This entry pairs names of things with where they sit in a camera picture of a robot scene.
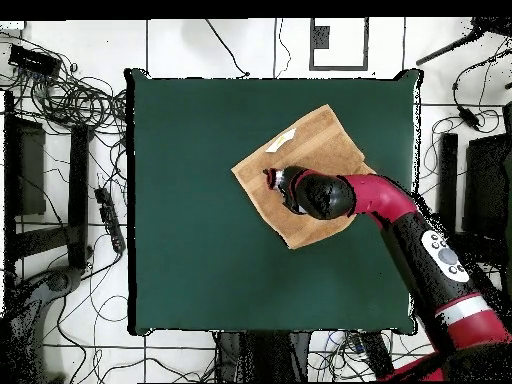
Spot dark green table cloth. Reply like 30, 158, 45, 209
124, 67, 424, 336

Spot black network switch box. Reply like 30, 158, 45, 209
7, 43, 63, 78

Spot black power adapter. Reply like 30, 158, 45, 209
457, 105, 481, 131

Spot black metal stand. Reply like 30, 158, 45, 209
2, 89, 95, 271
434, 101, 512, 257

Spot tangled black cables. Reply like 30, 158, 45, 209
0, 31, 129, 137

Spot thin black cable with plug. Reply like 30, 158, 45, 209
205, 18, 251, 78

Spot grey square floor frame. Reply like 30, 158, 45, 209
308, 17, 369, 72

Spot black tripod leg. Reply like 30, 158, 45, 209
415, 17, 512, 67

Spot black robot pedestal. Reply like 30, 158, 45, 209
215, 330, 312, 383

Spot dark grey stand base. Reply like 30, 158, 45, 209
5, 265, 87, 383

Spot black power strip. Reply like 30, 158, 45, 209
93, 186, 127, 254
351, 331, 396, 381

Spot tan terry towel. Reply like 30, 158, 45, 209
230, 103, 378, 251

